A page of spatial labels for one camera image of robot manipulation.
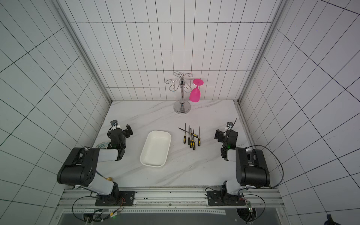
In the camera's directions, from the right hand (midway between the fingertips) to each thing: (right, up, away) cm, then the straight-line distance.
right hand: (221, 128), depth 95 cm
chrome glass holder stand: (-27, +16, +19) cm, 37 cm away
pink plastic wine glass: (-18, +25, +5) cm, 31 cm away
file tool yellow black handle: (-25, -7, +1) cm, 26 cm away
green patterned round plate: (-79, -10, -5) cm, 80 cm away
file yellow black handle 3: (-21, -8, 0) cm, 23 cm away
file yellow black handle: (-22, -8, 0) cm, 24 cm away
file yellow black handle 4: (-15, -10, -1) cm, 18 cm away
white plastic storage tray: (-45, -14, -4) cm, 47 cm away
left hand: (-69, 0, -1) cm, 69 cm away
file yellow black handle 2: (-19, -4, +3) cm, 20 cm away
